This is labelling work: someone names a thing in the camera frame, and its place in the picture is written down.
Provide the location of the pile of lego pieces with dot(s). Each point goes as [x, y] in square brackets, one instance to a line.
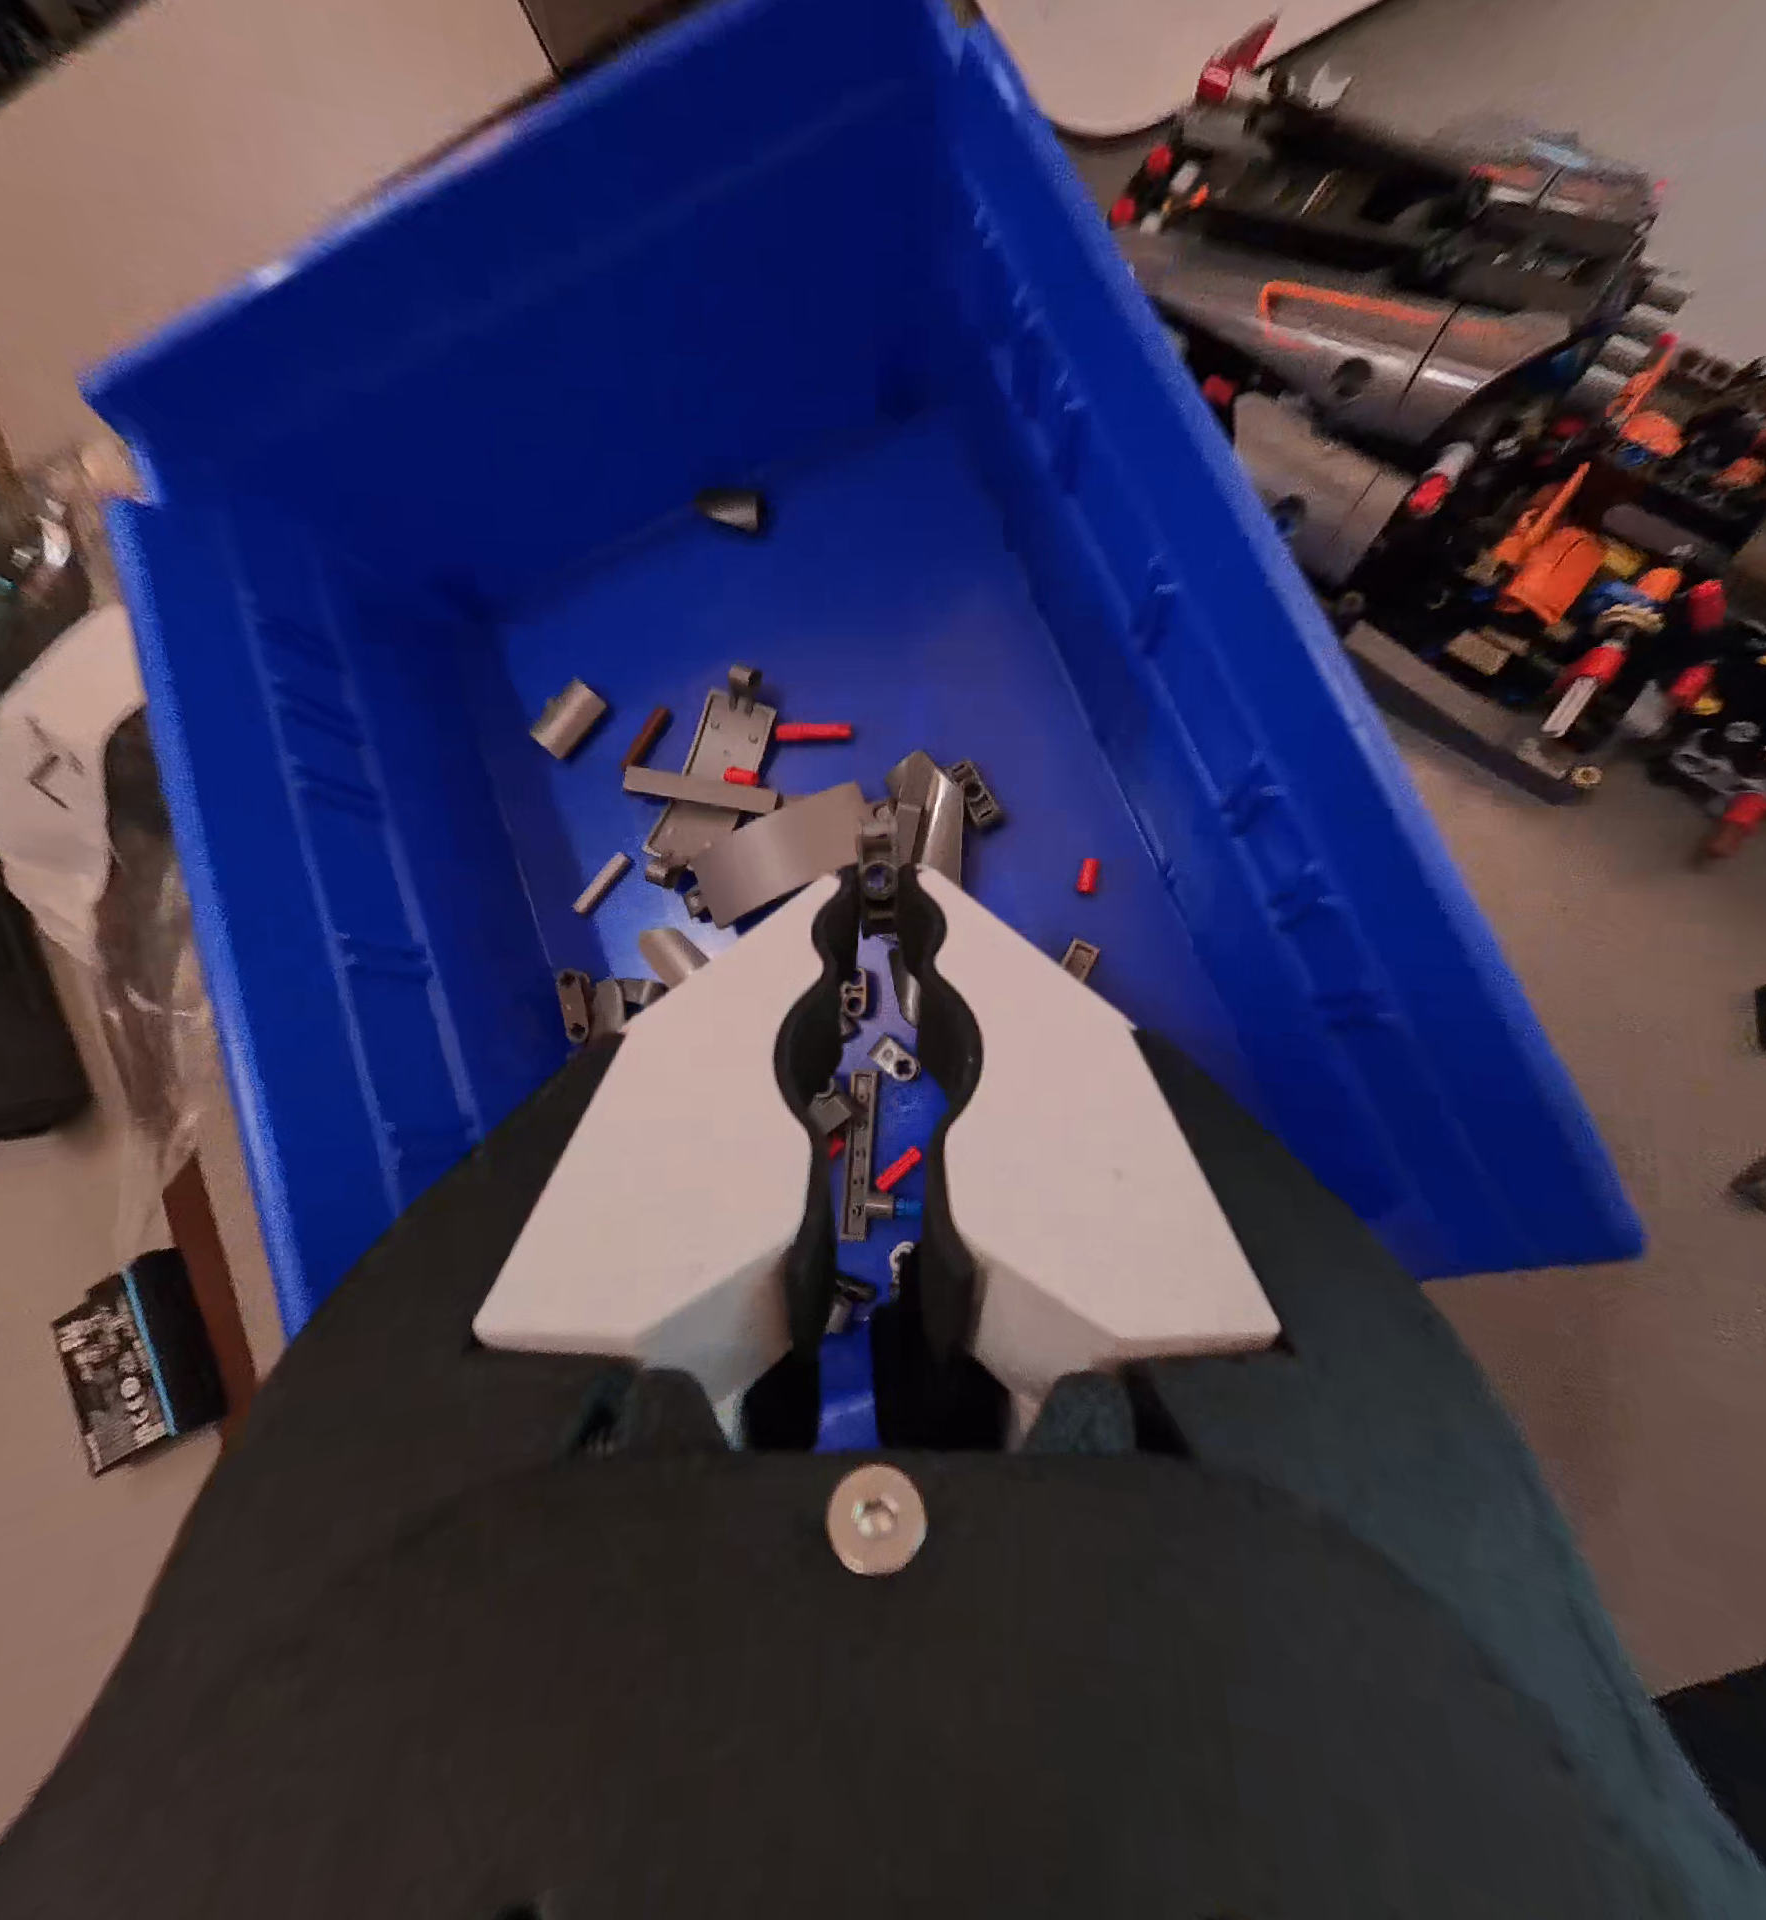
[764, 871]

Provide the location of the partly built lego car model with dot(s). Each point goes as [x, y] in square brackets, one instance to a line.
[1422, 300]

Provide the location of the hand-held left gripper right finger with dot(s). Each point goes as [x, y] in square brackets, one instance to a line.
[1107, 1185]

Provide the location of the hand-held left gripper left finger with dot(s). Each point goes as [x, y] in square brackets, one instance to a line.
[644, 1185]

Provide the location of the black printed packet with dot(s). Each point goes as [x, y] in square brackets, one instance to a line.
[132, 1365]

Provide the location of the blue plastic bin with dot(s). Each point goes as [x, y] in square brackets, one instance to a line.
[674, 376]

